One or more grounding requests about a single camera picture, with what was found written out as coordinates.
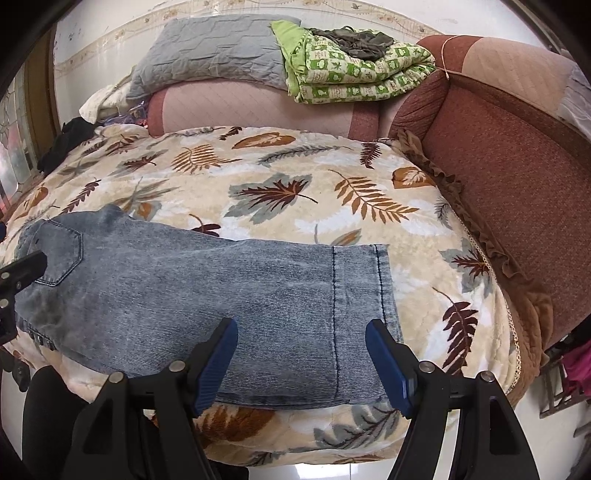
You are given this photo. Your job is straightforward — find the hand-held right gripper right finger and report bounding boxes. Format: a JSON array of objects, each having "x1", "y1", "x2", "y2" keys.
[{"x1": 365, "y1": 318, "x2": 541, "y2": 480}]

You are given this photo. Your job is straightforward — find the blue denim pants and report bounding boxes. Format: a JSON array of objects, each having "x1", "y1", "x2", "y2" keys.
[{"x1": 14, "y1": 204, "x2": 404, "y2": 409}]

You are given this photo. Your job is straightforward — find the red and pink sofa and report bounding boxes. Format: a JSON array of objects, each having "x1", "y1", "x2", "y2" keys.
[{"x1": 147, "y1": 32, "x2": 591, "y2": 352}]

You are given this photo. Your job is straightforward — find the pale grey cloth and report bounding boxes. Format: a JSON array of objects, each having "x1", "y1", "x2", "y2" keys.
[{"x1": 556, "y1": 60, "x2": 591, "y2": 125}]

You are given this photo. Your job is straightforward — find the wooden stained glass door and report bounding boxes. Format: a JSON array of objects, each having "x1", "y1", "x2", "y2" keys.
[{"x1": 0, "y1": 34, "x2": 58, "y2": 222}]

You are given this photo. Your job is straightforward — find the white floral cloth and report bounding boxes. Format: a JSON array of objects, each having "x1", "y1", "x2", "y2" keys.
[{"x1": 79, "y1": 83, "x2": 134, "y2": 123}]

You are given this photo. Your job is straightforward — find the dark olive garment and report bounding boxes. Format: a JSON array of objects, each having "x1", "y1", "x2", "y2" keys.
[{"x1": 308, "y1": 27, "x2": 393, "y2": 60}]

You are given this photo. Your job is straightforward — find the grey quilted pillow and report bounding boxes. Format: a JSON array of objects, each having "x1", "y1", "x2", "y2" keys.
[{"x1": 126, "y1": 14, "x2": 303, "y2": 100}]

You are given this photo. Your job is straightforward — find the dark wooden stool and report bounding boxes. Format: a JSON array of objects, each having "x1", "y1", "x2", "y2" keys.
[{"x1": 538, "y1": 351, "x2": 591, "y2": 439}]

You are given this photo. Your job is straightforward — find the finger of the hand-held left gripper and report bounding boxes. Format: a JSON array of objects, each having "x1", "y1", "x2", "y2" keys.
[{"x1": 0, "y1": 251, "x2": 48, "y2": 344}]

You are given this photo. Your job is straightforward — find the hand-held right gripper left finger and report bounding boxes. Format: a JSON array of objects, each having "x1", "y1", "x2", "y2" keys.
[{"x1": 65, "y1": 316, "x2": 239, "y2": 480}]

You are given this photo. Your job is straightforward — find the pink cloth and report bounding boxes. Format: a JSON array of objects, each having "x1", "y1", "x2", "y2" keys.
[{"x1": 561, "y1": 342, "x2": 591, "y2": 398}]

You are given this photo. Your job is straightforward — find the leaf print blanket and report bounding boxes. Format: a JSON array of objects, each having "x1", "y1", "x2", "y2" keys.
[{"x1": 0, "y1": 124, "x2": 520, "y2": 467}]

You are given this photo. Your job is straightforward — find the green patterned quilt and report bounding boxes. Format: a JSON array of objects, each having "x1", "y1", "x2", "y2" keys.
[{"x1": 270, "y1": 20, "x2": 437, "y2": 104}]

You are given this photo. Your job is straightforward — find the black garment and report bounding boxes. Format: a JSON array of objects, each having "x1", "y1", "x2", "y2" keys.
[{"x1": 38, "y1": 117, "x2": 98, "y2": 175}]

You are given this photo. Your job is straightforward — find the purple packets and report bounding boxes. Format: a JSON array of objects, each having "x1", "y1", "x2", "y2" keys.
[{"x1": 104, "y1": 104, "x2": 151, "y2": 130}]

